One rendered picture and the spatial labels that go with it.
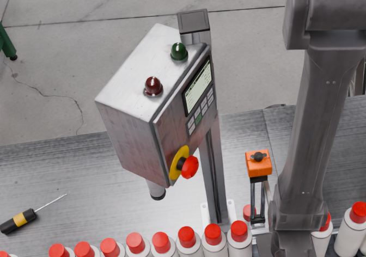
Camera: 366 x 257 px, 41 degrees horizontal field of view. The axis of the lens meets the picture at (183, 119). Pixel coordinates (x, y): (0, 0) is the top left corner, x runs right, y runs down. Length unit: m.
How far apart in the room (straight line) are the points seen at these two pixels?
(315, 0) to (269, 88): 2.08
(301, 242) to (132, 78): 0.37
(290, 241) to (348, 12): 0.42
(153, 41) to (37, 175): 0.80
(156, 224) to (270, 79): 1.49
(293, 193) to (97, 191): 0.75
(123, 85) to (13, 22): 2.64
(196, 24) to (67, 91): 2.08
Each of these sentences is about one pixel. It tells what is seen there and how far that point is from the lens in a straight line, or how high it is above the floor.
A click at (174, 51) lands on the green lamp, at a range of 0.70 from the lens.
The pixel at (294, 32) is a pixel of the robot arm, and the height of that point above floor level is 1.62.
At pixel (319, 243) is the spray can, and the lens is 1.07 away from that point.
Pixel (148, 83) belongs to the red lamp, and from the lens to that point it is 0.67.
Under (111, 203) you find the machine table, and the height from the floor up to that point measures 0.83.
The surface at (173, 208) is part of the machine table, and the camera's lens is 1.31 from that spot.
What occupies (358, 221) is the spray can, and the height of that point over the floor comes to 1.06.
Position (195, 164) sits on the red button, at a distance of 0.77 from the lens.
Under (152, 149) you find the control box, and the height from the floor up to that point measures 1.41.
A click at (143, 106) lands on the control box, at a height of 1.48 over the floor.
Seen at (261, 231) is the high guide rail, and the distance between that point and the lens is 1.12.
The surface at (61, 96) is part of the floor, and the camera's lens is 2.75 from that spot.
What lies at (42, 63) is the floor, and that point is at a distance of 2.96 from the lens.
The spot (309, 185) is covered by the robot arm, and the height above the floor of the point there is 1.37.
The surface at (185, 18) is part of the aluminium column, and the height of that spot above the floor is 1.50.
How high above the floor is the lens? 1.99
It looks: 53 degrees down
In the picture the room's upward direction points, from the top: 11 degrees counter-clockwise
